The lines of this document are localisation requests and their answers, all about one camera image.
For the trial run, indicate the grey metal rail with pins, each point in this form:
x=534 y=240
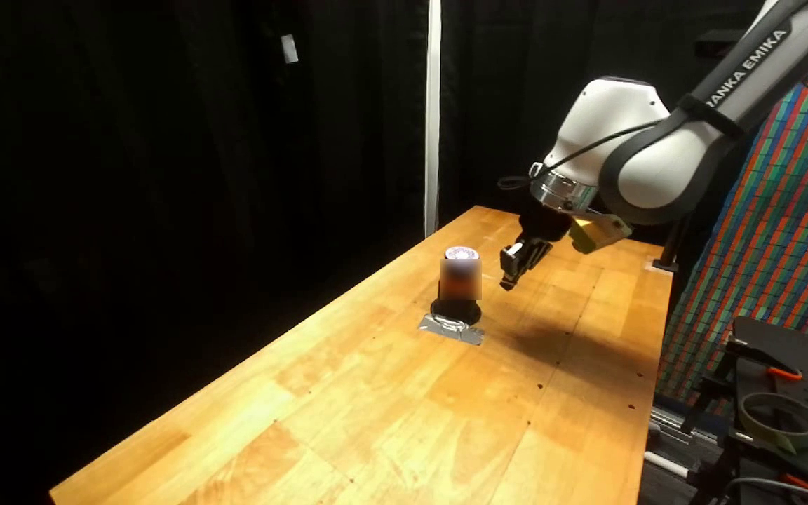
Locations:
x=676 y=438

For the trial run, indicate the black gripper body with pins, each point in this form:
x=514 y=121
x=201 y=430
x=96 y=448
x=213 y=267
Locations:
x=545 y=226

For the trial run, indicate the orange black bar clamp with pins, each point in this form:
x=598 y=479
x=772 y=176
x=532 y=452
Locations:
x=785 y=374
x=798 y=480

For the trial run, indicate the black metal pole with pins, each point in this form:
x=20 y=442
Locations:
x=676 y=246

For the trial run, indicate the dark bottle with orange band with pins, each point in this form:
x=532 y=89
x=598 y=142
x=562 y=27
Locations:
x=458 y=296

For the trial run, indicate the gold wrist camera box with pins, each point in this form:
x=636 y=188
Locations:
x=603 y=231

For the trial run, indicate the silver foil patch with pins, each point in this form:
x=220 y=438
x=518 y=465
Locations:
x=450 y=333

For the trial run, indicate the white vertical post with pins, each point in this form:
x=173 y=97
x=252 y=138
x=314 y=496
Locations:
x=434 y=114

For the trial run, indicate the olive tape roll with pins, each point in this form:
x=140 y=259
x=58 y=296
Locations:
x=778 y=438

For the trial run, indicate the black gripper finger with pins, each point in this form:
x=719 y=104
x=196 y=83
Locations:
x=513 y=266
x=541 y=254

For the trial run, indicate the black curtain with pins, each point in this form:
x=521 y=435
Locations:
x=141 y=187

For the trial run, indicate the multicoloured striped panel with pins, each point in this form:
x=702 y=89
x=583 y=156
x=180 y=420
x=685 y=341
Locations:
x=788 y=254

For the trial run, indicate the small white tag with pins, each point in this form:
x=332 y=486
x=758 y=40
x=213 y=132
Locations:
x=291 y=48

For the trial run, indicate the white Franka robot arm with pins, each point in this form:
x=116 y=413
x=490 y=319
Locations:
x=667 y=158

